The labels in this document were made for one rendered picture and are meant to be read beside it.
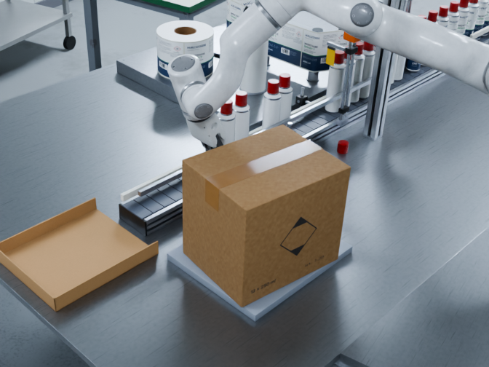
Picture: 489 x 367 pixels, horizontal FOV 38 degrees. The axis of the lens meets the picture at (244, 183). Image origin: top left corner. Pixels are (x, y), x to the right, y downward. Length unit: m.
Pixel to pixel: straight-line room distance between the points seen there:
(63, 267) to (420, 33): 1.01
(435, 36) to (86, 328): 1.03
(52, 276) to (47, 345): 0.73
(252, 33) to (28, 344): 1.29
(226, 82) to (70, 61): 3.21
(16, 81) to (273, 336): 3.34
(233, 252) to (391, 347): 0.40
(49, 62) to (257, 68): 2.66
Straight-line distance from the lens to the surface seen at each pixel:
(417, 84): 2.71
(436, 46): 1.76
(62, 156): 2.22
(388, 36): 1.81
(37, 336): 2.51
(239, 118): 2.01
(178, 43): 2.48
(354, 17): 1.68
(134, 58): 2.71
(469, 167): 2.30
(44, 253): 1.84
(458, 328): 1.72
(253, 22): 1.76
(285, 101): 2.13
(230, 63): 1.74
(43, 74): 4.73
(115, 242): 1.85
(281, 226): 1.57
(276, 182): 1.56
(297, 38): 2.55
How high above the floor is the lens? 1.98
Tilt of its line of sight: 34 degrees down
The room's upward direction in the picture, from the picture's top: 3 degrees clockwise
